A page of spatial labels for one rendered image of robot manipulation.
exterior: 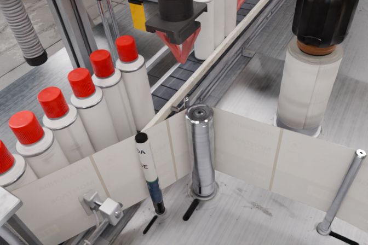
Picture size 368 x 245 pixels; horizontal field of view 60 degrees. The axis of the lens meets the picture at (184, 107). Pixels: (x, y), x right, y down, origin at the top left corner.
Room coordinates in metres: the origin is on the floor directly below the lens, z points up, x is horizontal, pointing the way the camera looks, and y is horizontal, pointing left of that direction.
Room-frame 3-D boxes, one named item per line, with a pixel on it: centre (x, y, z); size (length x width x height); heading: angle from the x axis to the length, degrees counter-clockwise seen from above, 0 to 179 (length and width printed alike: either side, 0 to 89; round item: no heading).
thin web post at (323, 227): (0.21, -0.19, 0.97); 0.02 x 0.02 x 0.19
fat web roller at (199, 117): (0.30, -0.02, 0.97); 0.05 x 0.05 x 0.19
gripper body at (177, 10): (0.50, 0.00, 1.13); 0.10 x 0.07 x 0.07; 144
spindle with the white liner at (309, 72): (0.42, -0.22, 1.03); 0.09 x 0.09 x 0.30
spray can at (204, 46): (0.69, -0.07, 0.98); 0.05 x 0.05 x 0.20
